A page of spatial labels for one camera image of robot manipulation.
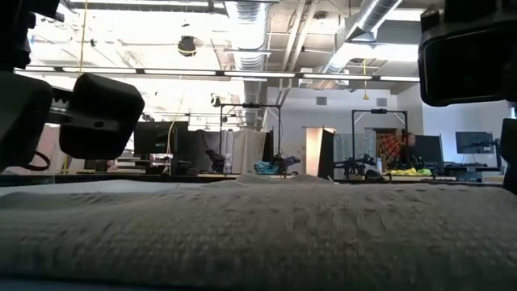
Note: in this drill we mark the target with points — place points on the black hanging ceiling speaker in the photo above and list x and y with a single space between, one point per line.
187 46

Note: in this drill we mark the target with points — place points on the dark desk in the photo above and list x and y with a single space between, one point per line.
464 171

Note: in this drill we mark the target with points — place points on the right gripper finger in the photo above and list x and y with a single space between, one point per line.
511 153

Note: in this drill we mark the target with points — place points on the black monitor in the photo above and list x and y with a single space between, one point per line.
159 139

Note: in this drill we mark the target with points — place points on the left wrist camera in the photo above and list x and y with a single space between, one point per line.
101 117

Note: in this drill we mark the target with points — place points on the orange patterned cloth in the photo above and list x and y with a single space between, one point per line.
387 145

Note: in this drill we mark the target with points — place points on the long ceiling light bar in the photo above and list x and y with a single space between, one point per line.
182 72

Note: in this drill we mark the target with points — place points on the monitor on black arm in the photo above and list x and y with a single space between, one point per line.
474 142

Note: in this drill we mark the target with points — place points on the turquoise cloth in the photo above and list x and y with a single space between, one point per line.
264 167

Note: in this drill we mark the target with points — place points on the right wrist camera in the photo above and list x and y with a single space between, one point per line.
464 64

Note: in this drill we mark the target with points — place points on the person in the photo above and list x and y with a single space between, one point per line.
410 139

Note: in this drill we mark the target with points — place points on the beige door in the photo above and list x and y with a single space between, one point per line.
313 149

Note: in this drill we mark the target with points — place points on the black background robot arms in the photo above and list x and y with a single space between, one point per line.
287 163

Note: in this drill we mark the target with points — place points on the dark monitor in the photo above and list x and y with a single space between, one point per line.
428 148

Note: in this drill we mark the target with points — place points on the clear plastic bottle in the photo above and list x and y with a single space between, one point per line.
228 165

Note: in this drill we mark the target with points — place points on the grey-beige towel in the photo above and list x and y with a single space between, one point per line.
258 234

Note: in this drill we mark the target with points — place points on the black aluminium table frame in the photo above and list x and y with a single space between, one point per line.
101 178

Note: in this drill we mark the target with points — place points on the grey cloth partition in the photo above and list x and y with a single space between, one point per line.
206 143

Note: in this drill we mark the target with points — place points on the white cloth partition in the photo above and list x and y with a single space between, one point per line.
248 149

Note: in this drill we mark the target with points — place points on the yellow cloth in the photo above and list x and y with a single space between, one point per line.
404 171

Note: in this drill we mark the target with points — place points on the black station frame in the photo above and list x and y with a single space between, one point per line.
379 110
250 105

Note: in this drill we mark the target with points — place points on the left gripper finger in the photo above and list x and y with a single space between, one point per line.
20 121

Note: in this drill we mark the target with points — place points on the slanted silver ventilation duct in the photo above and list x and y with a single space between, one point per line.
375 16

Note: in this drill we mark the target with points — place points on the grey wall vent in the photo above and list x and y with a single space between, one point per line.
381 102
321 101

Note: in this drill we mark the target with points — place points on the black panel board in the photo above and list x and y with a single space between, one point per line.
328 153

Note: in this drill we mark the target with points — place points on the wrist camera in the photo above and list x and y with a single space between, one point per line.
464 64
101 117

